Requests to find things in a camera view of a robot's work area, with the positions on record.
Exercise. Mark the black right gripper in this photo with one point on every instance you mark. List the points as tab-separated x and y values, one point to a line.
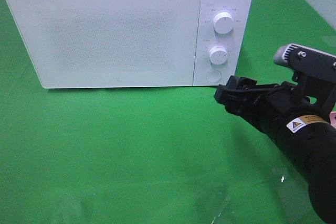
267	107

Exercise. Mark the white round door button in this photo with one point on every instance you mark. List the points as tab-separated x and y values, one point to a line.
214	76

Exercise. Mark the white microwave door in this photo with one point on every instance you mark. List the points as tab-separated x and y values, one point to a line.
109	43

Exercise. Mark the pink speckled plate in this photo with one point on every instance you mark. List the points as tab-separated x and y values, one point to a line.
333	118

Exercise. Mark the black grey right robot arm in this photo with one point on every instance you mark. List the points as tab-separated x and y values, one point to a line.
301	130

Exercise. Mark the upper white round knob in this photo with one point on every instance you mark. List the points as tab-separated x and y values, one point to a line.
223	22

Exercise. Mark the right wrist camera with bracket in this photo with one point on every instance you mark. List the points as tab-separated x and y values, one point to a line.
313	71

